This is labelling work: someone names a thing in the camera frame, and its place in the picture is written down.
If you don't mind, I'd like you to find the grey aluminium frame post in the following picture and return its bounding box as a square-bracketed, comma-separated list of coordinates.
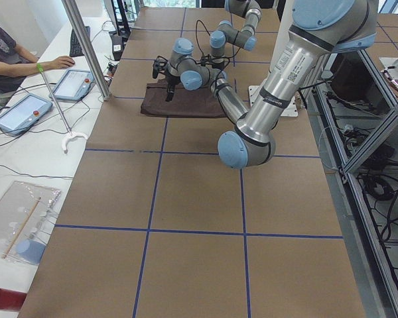
[62, 0, 110, 101]

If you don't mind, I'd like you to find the person in grey shirt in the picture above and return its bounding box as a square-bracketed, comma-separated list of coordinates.
[0, 27, 75, 106]

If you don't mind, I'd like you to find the metal reach stick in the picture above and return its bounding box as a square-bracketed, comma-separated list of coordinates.
[36, 63, 88, 154]

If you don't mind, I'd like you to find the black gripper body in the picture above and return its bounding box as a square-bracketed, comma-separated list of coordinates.
[200, 54, 228, 70]
[165, 68, 181, 90]

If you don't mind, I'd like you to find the black keyboard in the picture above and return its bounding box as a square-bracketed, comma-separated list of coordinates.
[69, 29, 84, 57]

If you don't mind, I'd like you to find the red cylinder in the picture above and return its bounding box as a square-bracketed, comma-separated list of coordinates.
[0, 288, 27, 312]

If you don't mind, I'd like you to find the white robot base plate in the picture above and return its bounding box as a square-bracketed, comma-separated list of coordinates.
[247, 85, 299, 117]

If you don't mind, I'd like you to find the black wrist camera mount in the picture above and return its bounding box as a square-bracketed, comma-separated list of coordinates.
[152, 56, 168, 79]

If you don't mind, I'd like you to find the teach pendant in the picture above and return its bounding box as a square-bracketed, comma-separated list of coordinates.
[49, 69, 94, 102]
[0, 94, 52, 136]

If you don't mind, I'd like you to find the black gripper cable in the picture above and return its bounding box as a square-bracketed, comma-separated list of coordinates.
[194, 19, 246, 60]
[192, 56, 237, 97]

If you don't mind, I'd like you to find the dark brown t-shirt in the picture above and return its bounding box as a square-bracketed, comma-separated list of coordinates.
[140, 79, 226, 119]

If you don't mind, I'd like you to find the blue plastic cup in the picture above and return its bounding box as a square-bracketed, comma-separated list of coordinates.
[16, 239, 46, 264]

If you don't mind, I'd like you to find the teach pendant far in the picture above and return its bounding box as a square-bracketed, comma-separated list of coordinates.
[49, 69, 94, 102]

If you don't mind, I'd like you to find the aluminium frame cabinet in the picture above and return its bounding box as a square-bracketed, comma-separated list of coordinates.
[303, 42, 398, 317]

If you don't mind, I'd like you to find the black box with label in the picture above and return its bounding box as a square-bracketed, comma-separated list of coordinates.
[111, 34, 124, 61]

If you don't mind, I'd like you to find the clear plastic bag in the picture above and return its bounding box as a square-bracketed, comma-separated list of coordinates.
[0, 182, 61, 265]

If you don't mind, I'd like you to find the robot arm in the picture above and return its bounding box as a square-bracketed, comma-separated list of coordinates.
[154, 1, 378, 169]
[202, 0, 262, 70]

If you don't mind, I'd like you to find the teach pendant near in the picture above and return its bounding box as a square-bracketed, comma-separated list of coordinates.
[0, 94, 52, 136]

